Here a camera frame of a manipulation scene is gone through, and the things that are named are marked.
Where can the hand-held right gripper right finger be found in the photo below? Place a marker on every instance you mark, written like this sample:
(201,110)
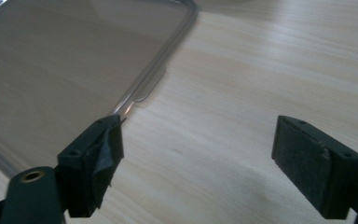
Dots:
(310,168)

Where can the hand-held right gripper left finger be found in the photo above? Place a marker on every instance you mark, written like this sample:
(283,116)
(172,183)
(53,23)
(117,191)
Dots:
(84,174)

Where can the clear plastic tray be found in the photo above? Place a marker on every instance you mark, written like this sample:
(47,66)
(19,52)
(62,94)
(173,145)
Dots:
(74,74)

